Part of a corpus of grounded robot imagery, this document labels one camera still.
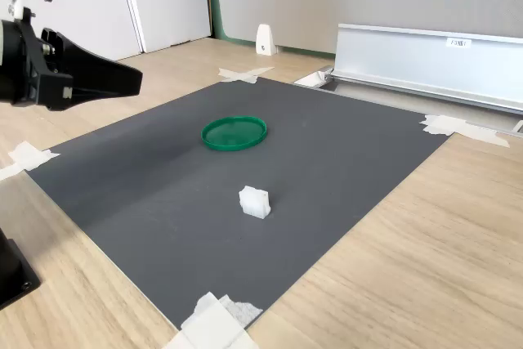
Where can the small white bracket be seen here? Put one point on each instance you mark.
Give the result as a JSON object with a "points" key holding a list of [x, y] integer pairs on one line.
{"points": [[265, 40]]}

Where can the small white duct label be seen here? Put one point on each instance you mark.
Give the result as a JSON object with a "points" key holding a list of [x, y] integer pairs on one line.
{"points": [[458, 43]]}

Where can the small white plastic terminal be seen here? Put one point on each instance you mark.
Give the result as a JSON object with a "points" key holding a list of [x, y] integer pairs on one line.
{"points": [[253, 204]]}

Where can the dark grey mat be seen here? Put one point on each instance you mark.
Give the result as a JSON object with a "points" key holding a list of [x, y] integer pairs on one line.
{"points": [[163, 202]]}

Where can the round green lid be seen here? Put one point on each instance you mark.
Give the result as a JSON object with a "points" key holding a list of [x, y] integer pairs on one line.
{"points": [[233, 135]]}

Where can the white tape patch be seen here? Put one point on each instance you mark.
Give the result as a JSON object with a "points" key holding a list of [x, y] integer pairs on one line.
{"points": [[244, 74], [28, 157], [449, 125], [212, 324]]}

